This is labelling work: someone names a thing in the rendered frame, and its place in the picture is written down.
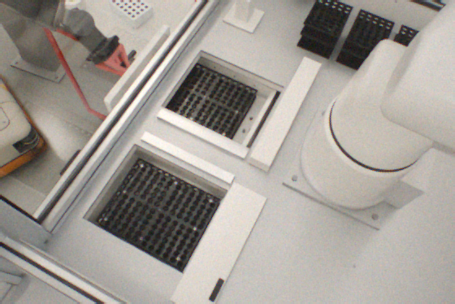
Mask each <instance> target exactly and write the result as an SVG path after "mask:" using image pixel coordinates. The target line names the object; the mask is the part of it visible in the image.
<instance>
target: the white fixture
mask: <svg viewBox="0 0 455 304"><path fill-rule="evenodd" d="M264 14H265V12H263V11H260V10H259V9H256V8H255V0H236V1H235V3H234V5H233V7H232V8H231V9H230V11H229V12H228V13H227V15H226V16H225V17H224V19H223V22H226V23H227V24H230V25H232V26H234V27H236V28H241V29H242V30H244V31H246V32H248V33H251V34H252V33H253V31H254V29H255V28H256V27H257V25H258V23H259V22H260V21H261V19H262V17H263V16H264Z"/></svg>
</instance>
